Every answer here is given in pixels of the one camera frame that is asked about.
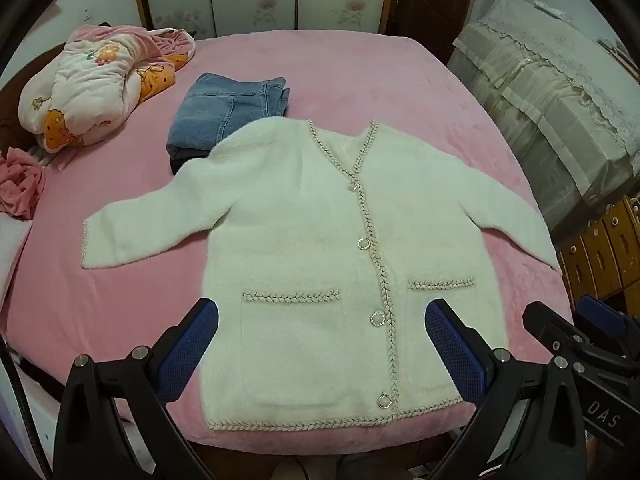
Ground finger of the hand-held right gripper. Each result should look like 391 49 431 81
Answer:
577 295 640 361
522 301 591 362

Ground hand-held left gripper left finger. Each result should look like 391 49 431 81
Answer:
52 298 221 480

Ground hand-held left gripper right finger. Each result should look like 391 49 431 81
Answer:
424 298 587 480

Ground white fuzzy cardigan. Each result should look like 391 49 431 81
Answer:
80 116 562 431

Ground wooden drawer cabinet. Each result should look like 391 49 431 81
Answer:
555 195 640 313

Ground beige lace furniture cover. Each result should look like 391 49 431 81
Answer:
446 0 640 233

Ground pink crumpled cloth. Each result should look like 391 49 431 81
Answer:
0 148 47 220

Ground folded blue jeans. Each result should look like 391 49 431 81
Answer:
166 73 291 160

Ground pink bed blanket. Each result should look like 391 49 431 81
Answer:
0 29 576 462

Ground white and pink quilt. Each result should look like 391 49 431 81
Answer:
18 25 197 154

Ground black cable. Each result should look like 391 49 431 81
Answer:
0 347 40 480

